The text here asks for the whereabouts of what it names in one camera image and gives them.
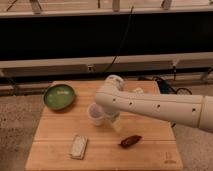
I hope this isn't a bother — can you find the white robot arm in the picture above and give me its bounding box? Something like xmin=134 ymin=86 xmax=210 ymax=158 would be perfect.
xmin=94 ymin=75 xmax=213 ymax=133

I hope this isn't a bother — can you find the wooden bamboo board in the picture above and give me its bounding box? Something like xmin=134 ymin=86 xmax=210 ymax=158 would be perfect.
xmin=26 ymin=81 xmax=183 ymax=171

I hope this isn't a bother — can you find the brown wrapped snack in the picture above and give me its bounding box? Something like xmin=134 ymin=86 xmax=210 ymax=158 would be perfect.
xmin=120 ymin=135 xmax=142 ymax=149

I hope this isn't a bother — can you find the white rectangular sponge block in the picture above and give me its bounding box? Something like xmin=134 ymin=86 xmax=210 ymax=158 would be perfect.
xmin=70 ymin=135 xmax=88 ymax=160

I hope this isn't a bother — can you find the black hanging cable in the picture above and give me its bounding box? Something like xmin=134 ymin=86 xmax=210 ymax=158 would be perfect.
xmin=101 ymin=4 xmax=136 ymax=75

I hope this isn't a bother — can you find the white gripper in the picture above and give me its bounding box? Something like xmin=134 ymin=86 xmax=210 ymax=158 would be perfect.
xmin=104 ymin=112 xmax=123 ymax=133

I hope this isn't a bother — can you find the green ceramic bowl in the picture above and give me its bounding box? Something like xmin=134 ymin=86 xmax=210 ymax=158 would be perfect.
xmin=43 ymin=84 xmax=76 ymax=110

